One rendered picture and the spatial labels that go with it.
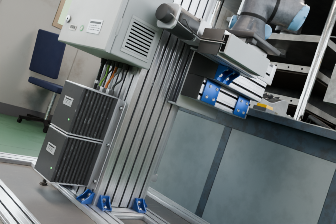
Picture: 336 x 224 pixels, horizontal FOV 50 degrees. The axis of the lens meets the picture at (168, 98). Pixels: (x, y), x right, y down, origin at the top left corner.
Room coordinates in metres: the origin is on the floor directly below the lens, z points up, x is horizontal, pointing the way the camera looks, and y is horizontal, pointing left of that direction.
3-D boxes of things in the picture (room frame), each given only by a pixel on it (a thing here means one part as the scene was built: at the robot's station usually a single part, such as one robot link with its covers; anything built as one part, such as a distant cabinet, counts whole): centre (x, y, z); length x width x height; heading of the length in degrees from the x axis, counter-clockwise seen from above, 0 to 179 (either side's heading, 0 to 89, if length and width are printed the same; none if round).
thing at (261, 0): (1.51, -0.24, 1.20); 0.13 x 0.12 x 0.14; 90
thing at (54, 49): (4.01, 1.21, 0.51); 0.60 x 0.57 x 1.03; 133
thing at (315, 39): (3.26, -0.87, 1.51); 1.10 x 0.70 x 0.05; 40
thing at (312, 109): (3.25, -0.86, 1.01); 1.10 x 0.74 x 0.05; 40
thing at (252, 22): (1.51, -0.23, 1.09); 0.15 x 0.15 x 0.10
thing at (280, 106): (2.20, -0.53, 0.87); 0.50 x 0.26 x 0.14; 130
